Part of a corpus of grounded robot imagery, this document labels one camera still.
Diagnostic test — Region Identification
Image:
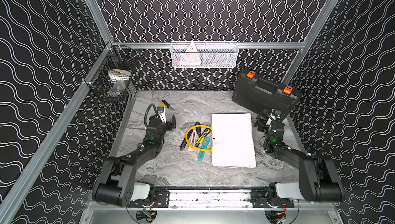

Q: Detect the white wire wall basket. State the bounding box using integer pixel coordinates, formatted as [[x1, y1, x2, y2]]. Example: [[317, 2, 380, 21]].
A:
[[170, 41, 239, 69]]

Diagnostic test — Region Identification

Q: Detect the pink triangle card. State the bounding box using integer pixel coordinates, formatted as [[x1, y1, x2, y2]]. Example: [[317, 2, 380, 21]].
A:
[[179, 42, 202, 67]]

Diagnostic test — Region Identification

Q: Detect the yellow black art knife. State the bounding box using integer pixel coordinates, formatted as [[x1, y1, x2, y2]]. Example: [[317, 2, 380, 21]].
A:
[[195, 128, 211, 147]]

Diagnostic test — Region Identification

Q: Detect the black wire corner basket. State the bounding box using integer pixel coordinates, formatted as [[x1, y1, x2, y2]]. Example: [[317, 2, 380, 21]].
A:
[[88, 45, 142, 103]]

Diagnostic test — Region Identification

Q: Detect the silver mounting rail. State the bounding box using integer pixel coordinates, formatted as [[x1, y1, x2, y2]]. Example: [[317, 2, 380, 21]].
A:
[[127, 188, 295, 209]]

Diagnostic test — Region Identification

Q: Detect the white pouch with yellow handles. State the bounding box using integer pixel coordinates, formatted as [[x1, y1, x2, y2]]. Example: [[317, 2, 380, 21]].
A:
[[185, 113, 256, 168]]

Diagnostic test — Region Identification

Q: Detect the teal utility knife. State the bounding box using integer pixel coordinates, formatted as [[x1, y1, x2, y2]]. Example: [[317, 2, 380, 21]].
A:
[[198, 139, 210, 161]]

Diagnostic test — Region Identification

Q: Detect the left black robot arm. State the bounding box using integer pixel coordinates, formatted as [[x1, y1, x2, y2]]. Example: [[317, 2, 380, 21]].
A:
[[92, 103, 175, 207]]

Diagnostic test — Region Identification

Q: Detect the pink utility knife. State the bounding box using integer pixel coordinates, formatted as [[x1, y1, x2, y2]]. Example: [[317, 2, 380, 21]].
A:
[[189, 129, 198, 146]]

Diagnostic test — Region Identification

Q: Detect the yellow black screwdriver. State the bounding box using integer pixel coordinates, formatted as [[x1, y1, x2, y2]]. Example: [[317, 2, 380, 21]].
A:
[[159, 100, 174, 110]]

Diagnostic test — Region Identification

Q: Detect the black tool case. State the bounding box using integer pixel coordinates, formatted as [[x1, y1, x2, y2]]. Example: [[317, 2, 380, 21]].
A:
[[232, 68, 302, 121]]

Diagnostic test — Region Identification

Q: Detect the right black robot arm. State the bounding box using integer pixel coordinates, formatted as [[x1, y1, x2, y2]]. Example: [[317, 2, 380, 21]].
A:
[[254, 110, 345, 202]]

